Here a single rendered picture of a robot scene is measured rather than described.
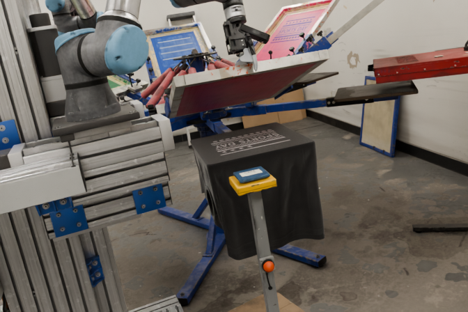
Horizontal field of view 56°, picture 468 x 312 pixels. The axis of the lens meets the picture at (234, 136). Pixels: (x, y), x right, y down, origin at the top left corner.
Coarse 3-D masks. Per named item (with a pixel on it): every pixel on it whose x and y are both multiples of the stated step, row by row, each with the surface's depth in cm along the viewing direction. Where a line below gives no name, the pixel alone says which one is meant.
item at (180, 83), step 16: (272, 64) 160; (288, 64) 161; (304, 64) 164; (320, 64) 172; (176, 80) 153; (192, 80) 154; (208, 80) 155; (176, 96) 171; (272, 96) 234; (176, 112) 214
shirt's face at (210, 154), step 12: (228, 132) 215; (240, 132) 211; (252, 132) 207; (288, 132) 196; (204, 144) 200; (276, 144) 180; (288, 144) 177; (204, 156) 180; (216, 156) 178; (228, 156) 175; (240, 156) 172
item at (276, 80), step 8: (312, 64) 168; (272, 72) 166; (280, 72) 170; (288, 72) 174; (296, 72) 178; (256, 80) 175; (264, 80) 179; (272, 80) 184; (280, 80) 188; (288, 80) 193; (240, 88) 187; (248, 88) 191; (256, 88) 196; (264, 88) 201; (272, 88) 207; (280, 88) 213; (240, 96) 208; (248, 96) 214; (256, 96) 221; (264, 96) 227; (232, 104) 231
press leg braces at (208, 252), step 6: (204, 198) 328; (204, 204) 330; (198, 210) 338; (192, 216) 347; (198, 216) 343; (210, 216) 300; (210, 222) 298; (210, 228) 295; (216, 228) 298; (210, 234) 293; (210, 240) 290; (210, 246) 288; (210, 252) 286
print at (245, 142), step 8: (240, 136) 203; (248, 136) 201; (256, 136) 198; (264, 136) 196; (272, 136) 194; (280, 136) 191; (216, 144) 196; (224, 144) 194; (232, 144) 192; (240, 144) 190; (248, 144) 187; (264, 144) 183; (224, 152) 182; (232, 152) 180
